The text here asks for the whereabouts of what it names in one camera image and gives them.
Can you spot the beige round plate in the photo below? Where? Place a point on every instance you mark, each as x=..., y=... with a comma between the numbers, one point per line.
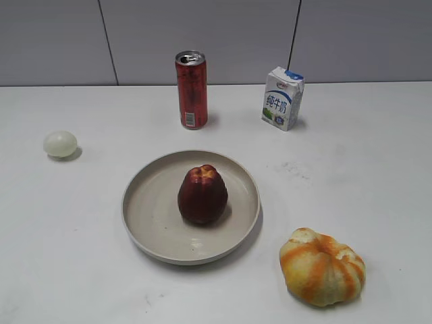
x=153, y=221

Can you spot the white blue milk carton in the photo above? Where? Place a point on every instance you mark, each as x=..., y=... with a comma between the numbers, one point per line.
x=282, y=98

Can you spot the red soda can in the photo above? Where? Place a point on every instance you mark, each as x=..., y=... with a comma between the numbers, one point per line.
x=191, y=69

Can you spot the white egg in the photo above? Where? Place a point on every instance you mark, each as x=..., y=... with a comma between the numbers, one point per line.
x=60, y=144

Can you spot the dark red apple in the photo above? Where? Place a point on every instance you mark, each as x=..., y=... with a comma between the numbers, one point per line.
x=202, y=197

